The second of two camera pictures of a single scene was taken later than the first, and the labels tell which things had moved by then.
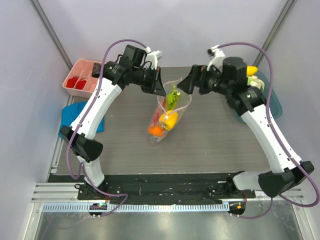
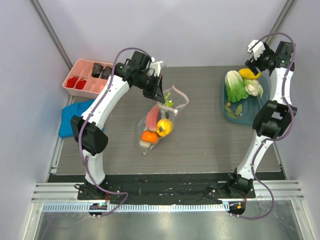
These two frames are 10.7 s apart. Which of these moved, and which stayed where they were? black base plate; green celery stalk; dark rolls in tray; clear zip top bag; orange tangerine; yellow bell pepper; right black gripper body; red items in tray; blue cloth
Moved: right black gripper body; yellow bell pepper; green celery stalk; clear zip top bag; orange tangerine
Stayed: dark rolls in tray; black base plate; blue cloth; red items in tray
